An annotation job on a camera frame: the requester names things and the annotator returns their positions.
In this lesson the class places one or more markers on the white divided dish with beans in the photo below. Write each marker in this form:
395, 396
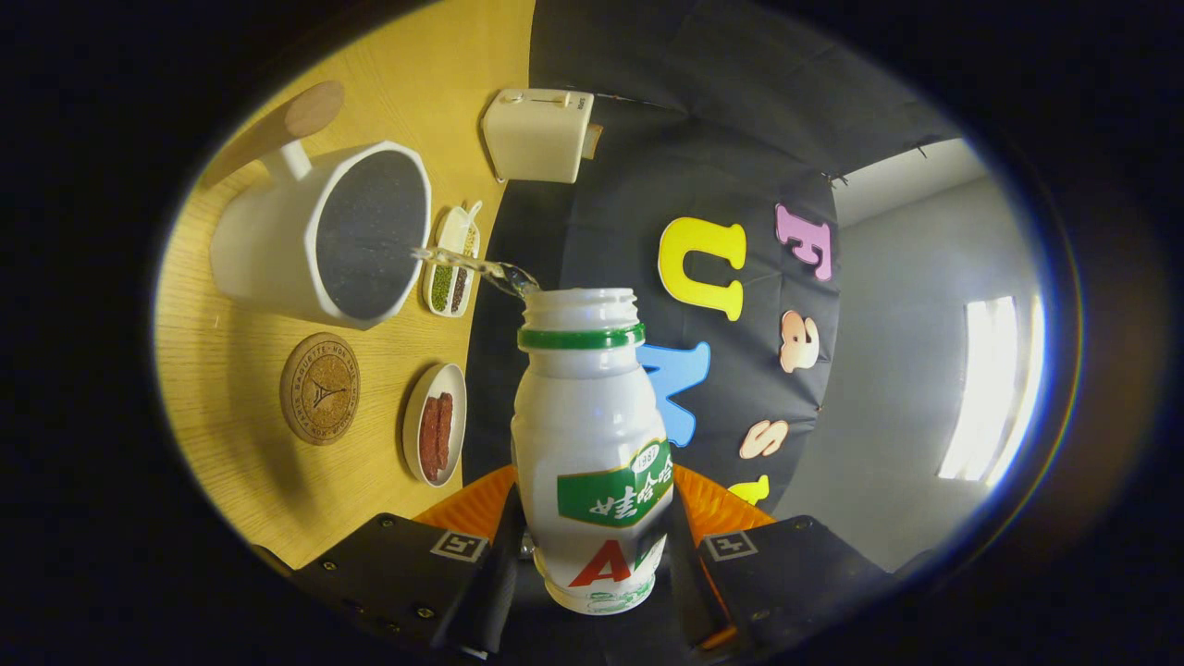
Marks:
453, 227

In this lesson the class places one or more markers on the bread slice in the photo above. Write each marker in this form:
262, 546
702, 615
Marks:
592, 141

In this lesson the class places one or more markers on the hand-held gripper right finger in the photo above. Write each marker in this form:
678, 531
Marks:
689, 573

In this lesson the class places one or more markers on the white juice bottle green label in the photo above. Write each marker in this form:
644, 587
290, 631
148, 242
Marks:
583, 416

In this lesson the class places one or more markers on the black backdrop cloth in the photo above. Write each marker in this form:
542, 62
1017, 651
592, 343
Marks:
666, 111

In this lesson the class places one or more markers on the cream toaster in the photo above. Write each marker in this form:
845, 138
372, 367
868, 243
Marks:
536, 139

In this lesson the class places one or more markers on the round white plate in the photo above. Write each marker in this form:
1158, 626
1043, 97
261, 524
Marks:
435, 377

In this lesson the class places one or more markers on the red sausage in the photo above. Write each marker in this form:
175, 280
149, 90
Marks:
428, 444
445, 430

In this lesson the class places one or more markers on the round cork coaster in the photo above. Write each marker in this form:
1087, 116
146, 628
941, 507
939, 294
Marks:
319, 388

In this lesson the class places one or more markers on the clear juice stream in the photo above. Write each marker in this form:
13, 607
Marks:
481, 266

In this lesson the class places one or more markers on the wooden table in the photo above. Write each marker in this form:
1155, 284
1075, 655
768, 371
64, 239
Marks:
388, 83

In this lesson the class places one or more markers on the bright ceiling light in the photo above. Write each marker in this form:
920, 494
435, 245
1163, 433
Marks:
985, 388

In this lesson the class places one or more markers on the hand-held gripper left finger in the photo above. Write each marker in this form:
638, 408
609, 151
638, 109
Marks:
495, 583

